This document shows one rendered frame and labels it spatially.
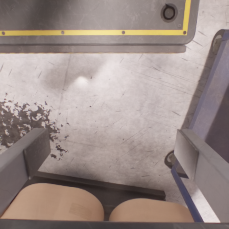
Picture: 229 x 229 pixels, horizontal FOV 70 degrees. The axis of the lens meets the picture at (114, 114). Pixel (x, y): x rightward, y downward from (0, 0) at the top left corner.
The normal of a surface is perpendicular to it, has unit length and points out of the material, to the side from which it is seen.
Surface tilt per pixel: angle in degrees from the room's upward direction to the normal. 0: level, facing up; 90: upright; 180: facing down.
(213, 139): 0
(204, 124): 0
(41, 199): 90
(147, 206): 90
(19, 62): 0
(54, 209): 90
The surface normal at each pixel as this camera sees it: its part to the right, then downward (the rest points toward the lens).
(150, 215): 0.12, -0.95
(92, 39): -0.02, 0.30
